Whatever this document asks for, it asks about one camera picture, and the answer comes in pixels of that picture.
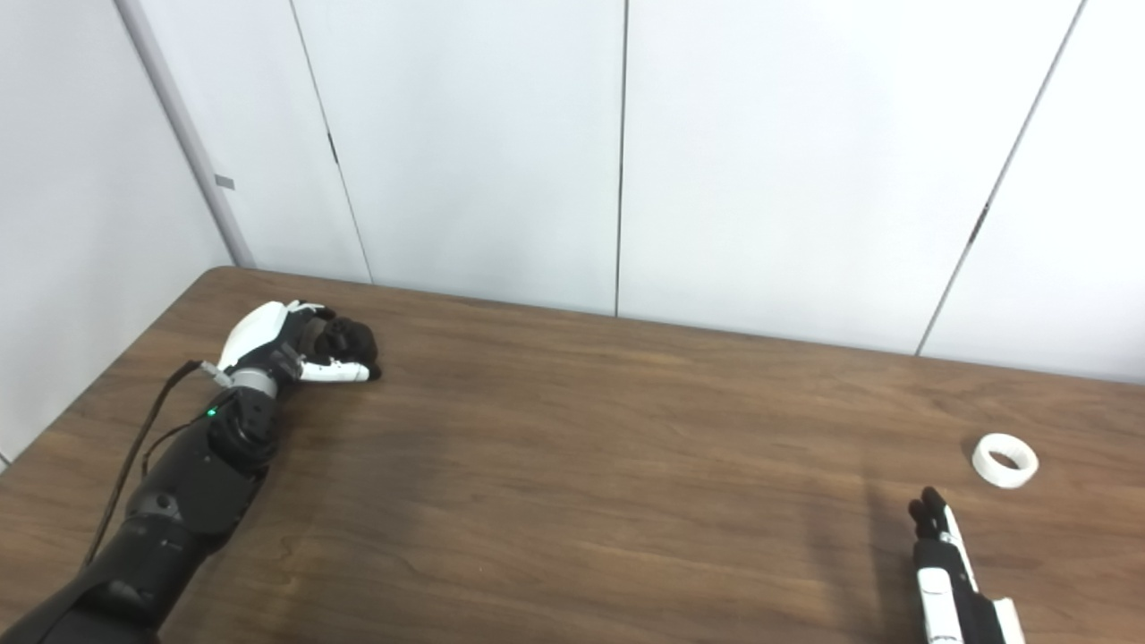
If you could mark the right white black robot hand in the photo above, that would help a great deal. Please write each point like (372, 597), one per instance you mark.
(948, 581)

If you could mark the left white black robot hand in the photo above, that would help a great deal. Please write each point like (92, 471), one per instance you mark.
(255, 335)

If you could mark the round black part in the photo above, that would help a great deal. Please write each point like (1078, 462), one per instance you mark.
(349, 340)

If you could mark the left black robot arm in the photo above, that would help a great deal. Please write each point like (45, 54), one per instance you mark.
(179, 492)

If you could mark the grey wall corner post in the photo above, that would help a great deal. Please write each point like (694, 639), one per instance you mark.
(192, 143)

